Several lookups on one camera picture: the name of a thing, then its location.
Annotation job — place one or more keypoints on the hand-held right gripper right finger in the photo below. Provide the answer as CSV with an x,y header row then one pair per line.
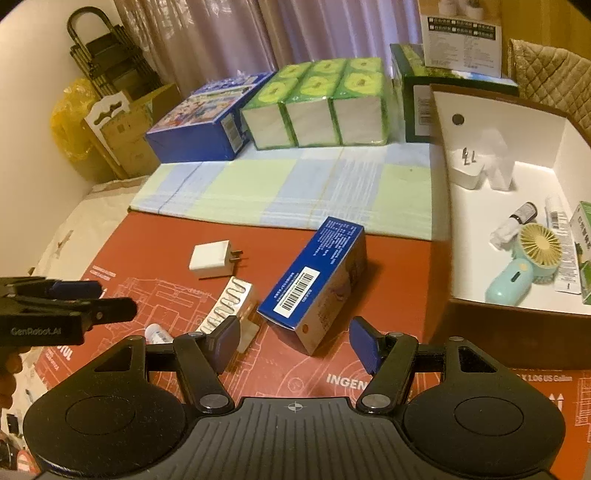
x,y
362,344

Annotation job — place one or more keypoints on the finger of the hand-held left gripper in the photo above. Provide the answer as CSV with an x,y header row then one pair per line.
x,y
111,309
76,288

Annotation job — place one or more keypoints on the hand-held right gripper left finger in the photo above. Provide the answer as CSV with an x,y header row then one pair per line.
x,y
226,341

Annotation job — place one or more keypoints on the blue barcode box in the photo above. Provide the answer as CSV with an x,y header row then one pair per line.
x,y
318,258

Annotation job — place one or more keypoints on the mint handheld fan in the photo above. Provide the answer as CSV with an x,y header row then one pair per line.
x,y
508,281

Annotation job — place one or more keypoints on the small dark-capped bottle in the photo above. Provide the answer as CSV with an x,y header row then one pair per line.
x,y
505,230

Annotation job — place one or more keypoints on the white rounded charger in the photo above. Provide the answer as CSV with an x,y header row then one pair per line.
x,y
466,177

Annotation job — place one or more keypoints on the white tube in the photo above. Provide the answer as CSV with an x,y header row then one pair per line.
x,y
561,235

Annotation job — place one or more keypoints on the white storage box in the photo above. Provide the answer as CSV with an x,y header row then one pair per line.
x,y
531,184

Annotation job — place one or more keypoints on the small green box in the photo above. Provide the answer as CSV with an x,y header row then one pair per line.
x,y
582,249

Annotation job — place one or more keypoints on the person's left hand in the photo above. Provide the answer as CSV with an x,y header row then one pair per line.
x,y
7,383

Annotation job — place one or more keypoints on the white plastic packet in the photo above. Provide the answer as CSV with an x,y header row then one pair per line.
x,y
249,332

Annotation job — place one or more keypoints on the white blister strip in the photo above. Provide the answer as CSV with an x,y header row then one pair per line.
x,y
228,300

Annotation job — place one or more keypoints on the small white bottle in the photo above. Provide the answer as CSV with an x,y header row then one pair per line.
x,y
157,333

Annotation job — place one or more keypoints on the white bed sheet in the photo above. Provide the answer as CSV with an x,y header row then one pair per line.
x,y
78,230

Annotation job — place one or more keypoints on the white flat-pin charger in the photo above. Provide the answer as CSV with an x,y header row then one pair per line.
x,y
210,261

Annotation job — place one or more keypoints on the red printed mat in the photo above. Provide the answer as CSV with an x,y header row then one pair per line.
x,y
161,230

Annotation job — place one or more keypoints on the checked pastel cloth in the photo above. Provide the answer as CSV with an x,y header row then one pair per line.
x,y
277,194

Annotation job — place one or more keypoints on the brown cardboard box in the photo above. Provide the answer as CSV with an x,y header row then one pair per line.
x,y
129,138

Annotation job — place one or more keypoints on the yellow plastic bag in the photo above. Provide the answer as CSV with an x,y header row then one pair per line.
x,y
69,120

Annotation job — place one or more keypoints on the white hang-tab card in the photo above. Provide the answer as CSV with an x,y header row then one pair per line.
x,y
108,113

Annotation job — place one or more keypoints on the blue cartoon puzzle box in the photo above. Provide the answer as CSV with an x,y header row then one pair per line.
x,y
194,138

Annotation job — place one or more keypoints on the green tissue multipack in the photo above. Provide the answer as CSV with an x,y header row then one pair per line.
x,y
309,120

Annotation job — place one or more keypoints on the black folding stool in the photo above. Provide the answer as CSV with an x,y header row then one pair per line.
x,y
106,55

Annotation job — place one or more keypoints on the dark green carton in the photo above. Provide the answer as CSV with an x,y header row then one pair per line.
x,y
406,78

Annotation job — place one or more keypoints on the pink curtain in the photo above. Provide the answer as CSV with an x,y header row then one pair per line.
x,y
277,32

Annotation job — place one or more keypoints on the white labelled product box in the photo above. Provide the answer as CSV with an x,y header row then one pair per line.
x,y
461,46

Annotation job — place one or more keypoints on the beige quilted cloth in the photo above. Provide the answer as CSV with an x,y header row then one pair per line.
x,y
554,78

